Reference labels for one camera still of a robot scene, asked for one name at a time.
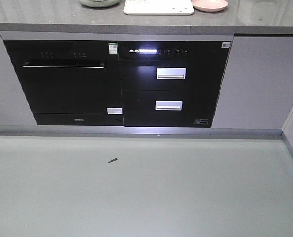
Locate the cream bear serving tray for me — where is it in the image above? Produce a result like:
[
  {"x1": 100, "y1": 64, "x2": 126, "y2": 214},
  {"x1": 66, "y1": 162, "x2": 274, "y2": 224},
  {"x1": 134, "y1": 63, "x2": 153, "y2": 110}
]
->
[{"x1": 123, "y1": 0, "x2": 194, "y2": 15}]

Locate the black built-in disinfection cabinet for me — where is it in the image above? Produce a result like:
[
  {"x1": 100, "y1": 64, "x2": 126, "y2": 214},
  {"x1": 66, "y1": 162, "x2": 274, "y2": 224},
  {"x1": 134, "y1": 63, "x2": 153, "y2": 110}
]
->
[{"x1": 118, "y1": 41, "x2": 231, "y2": 128}]

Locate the black built-in dishwasher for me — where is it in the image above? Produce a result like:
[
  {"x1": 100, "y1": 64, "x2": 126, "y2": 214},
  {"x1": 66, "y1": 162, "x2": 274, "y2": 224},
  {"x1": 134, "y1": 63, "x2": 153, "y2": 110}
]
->
[{"x1": 1, "y1": 31, "x2": 123, "y2": 126}]

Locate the grey cabinet door right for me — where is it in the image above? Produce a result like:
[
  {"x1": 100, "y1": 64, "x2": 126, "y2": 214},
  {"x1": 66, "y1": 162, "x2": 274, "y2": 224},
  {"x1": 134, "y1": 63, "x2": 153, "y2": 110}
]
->
[{"x1": 212, "y1": 36, "x2": 293, "y2": 129}]

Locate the grey cabinet door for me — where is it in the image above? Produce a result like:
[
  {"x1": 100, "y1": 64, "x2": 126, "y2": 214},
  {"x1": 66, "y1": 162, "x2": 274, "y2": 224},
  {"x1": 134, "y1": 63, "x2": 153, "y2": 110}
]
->
[
  {"x1": 0, "y1": 36, "x2": 36, "y2": 126},
  {"x1": 212, "y1": 36, "x2": 293, "y2": 129}
]

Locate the green electric cooking pot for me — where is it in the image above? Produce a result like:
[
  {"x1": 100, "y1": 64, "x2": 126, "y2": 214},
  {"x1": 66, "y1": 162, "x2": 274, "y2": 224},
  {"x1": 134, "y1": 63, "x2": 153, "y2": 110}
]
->
[{"x1": 79, "y1": 0, "x2": 120, "y2": 8}]

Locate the pink round plate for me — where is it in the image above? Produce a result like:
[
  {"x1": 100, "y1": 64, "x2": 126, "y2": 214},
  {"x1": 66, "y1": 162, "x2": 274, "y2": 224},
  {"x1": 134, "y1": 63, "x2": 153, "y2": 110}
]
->
[{"x1": 192, "y1": 0, "x2": 228, "y2": 12}]

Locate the grey stone countertop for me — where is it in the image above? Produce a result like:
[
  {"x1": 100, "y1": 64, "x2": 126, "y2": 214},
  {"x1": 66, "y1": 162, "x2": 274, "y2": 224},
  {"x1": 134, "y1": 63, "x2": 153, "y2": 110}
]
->
[{"x1": 0, "y1": 0, "x2": 293, "y2": 35}]

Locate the grey cabinet door left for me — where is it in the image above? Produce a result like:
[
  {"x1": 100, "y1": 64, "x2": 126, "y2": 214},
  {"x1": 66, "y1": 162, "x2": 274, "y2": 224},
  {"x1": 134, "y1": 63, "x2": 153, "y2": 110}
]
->
[{"x1": 0, "y1": 36, "x2": 36, "y2": 126}]

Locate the lower silver drawer handle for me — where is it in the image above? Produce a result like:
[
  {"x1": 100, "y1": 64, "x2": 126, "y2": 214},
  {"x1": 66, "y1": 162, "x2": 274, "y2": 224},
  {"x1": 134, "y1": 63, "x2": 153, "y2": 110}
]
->
[{"x1": 155, "y1": 100, "x2": 183, "y2": 111}]

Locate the silver drawer handle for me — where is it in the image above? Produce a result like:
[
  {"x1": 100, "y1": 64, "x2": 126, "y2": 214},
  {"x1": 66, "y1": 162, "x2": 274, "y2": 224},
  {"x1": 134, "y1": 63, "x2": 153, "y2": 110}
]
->
[
  {"x1": 155, "y1": 100, "x2": 183, "y2": 111},
  {"x1": 156, "y1": 67, "x2": 187, "y2": 80}
]

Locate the upper silver drawer handle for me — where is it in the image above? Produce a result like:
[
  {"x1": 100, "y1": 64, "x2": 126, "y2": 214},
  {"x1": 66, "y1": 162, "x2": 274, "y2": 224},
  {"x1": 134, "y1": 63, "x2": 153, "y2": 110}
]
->
[{"x1": 156, "y1": 67, "x2": 187, "y2": 80}]

